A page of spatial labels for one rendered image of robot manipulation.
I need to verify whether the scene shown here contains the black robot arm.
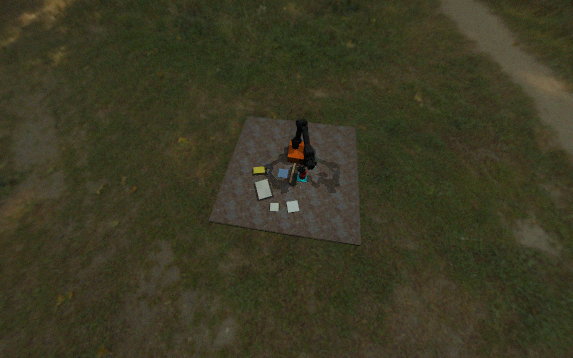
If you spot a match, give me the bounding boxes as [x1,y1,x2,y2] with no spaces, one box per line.
[291,118,317,170]

